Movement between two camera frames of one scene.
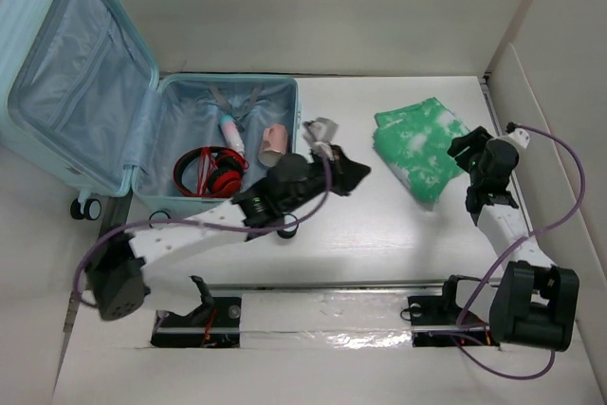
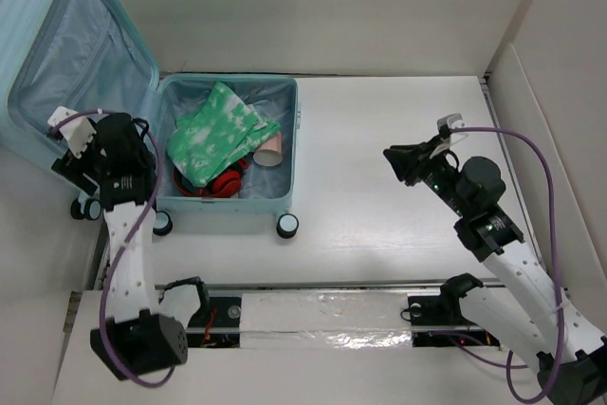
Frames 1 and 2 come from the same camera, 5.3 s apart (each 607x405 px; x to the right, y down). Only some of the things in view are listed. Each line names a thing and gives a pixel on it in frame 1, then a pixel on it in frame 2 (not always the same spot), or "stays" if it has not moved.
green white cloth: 414,140 -> 203,144
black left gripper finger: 346,174 -> 69,166
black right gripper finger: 474,141 -> 414,149
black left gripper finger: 347,173 -> 82,181
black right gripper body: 475,174 -> 440,175
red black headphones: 220,172 stays
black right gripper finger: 462,149 -> 406,166
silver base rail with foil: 390,316 stays
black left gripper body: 317,179 -> 98,167
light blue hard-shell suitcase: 82,103 stays
